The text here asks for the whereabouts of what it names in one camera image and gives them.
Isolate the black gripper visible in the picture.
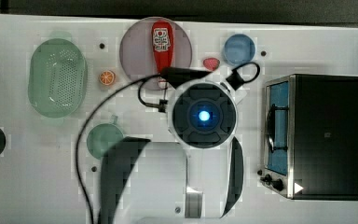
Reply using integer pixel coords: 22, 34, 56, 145
160, 67, 210, 89

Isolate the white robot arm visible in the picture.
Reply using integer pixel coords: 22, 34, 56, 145
98, 67, 243, 224

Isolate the green mug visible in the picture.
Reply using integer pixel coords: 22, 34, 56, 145
87, 115, 125, 160

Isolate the red strawberry toy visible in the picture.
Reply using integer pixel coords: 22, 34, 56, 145
202, 57, 220, 71

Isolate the red ketchup bottle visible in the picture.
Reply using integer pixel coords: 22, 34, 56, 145
151, 20, 174, 73

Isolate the orange slice toy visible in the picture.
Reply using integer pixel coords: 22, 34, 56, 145
99, 70, 116, 86

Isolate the blue cup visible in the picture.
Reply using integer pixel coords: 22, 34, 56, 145
223, 34, 255, 65

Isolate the green perforated colander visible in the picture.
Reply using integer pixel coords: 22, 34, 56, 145
28, 31, 88, 119

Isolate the black toaster oven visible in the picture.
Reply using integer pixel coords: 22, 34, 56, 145
258, 74, 358, 201

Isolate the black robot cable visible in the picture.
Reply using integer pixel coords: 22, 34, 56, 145
74, 61, 261, 224

